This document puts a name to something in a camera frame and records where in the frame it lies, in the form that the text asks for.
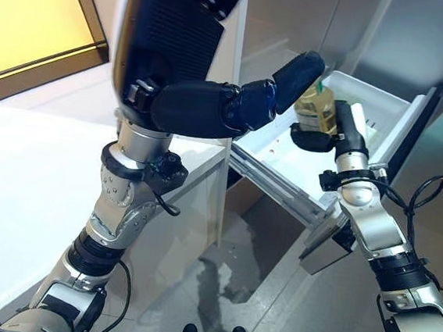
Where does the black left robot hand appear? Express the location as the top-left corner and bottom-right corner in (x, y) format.
(105, 0), (333, 151)

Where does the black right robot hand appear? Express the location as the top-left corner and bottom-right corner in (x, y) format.
(287, 95), (372, 159)

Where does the yellow juice bottle white cap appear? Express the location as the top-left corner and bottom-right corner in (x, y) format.
(290, 76), (343, 137)

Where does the white fridge drawer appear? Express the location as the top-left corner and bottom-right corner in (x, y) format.
(217, 60), (439, 287)

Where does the stainless steel fridge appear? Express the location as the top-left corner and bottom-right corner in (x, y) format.
(211, 0), (443, 289)

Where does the white counter cabinet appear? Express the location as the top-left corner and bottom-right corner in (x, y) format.
(0, 50), (239, 332)

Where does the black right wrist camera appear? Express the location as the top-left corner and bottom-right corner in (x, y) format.
(317, 168), (344, 194)

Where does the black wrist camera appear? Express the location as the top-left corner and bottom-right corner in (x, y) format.
(141, 148), (192, 199)
(317, 168), (344, 194)

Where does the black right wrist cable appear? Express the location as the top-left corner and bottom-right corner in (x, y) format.
(366, 169), (443, 291)

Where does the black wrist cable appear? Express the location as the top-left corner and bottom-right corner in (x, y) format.
(366, 169), (443, 291)
(110, 187), (183, 329)

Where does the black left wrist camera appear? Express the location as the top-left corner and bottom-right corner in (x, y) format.
(141, 148), (192, 199)

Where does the amber window dark frame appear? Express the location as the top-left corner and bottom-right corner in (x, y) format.
(0, 0), (117, 123)

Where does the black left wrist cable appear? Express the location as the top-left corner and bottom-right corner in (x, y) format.
(110, 187), (183, 329)

